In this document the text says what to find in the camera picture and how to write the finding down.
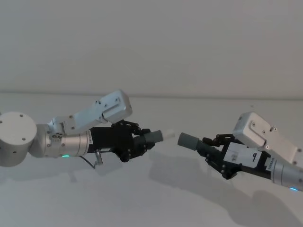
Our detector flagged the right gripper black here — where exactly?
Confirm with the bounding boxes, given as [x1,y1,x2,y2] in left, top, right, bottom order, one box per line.
[196,133,273,182]

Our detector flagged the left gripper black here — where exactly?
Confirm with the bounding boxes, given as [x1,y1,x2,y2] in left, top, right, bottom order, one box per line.
[88,120,155,163]

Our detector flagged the plain grey tube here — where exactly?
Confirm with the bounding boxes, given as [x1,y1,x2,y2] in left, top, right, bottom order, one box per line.
[177,132,202,152]

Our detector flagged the thin dark cable silver plug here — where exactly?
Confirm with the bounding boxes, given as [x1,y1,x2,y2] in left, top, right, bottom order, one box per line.
[79,149,103,170]

